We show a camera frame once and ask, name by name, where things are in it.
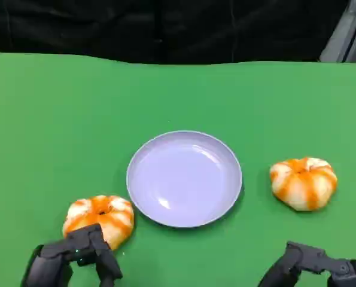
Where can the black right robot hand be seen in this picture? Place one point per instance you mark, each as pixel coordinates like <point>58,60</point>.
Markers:
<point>315,260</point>

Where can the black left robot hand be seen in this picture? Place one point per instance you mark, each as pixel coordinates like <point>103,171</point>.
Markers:
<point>55,260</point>

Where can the orange and white bread roll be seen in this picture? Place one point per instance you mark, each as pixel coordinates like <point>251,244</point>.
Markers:
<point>303,185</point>
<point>112,210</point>

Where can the green table cloth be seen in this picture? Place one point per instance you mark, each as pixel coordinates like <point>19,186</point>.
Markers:
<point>76,134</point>

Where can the lilac plate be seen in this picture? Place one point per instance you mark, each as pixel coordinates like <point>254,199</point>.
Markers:
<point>183,179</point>

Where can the black backdrop curtain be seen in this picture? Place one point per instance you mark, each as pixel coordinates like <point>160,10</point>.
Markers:
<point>135,27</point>

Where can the silver metal frame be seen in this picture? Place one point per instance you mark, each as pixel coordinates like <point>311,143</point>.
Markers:
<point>342,36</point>

